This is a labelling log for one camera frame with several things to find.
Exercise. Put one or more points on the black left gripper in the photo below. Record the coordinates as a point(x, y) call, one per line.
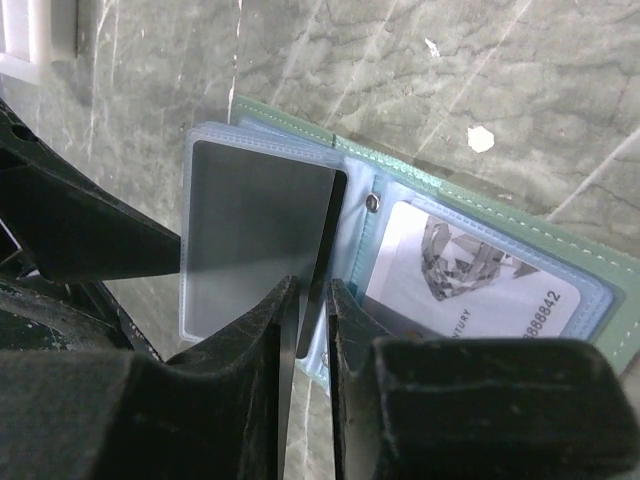
point(74, 232)

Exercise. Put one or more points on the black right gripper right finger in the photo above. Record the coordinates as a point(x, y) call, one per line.
point(406, 408)

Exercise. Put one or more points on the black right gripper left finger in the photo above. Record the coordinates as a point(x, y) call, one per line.
point(218, 410)

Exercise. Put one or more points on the grey credit card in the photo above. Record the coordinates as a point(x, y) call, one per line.
point(431, 277)

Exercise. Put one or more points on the black credit card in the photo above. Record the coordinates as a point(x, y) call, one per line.
point(252, 219)

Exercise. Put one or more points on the green card holder wallet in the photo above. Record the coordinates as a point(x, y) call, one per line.
point(608, 281)

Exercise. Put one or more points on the white card tray box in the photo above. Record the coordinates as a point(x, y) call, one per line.
point(35, 34)

